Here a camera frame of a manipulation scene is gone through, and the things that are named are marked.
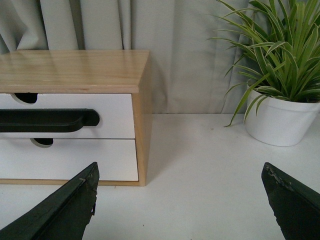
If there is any white drawer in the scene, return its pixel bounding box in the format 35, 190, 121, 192
0, 138, 139, 181
0, 93, 135, 139

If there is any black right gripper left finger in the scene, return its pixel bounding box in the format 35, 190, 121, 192
0, 162, 100, 240

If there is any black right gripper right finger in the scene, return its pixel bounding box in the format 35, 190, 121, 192
261, 162, 320, 240

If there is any green spider plant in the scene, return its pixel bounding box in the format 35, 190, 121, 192
222, 0, 320, 113

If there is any wooden drawer cabinet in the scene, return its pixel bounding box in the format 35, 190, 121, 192
0, 50, 152, 186

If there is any white plant pot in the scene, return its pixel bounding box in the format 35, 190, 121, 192
243, 90, 320, 147

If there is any grey curtain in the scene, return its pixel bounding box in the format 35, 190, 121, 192
0, 0, 245, 114

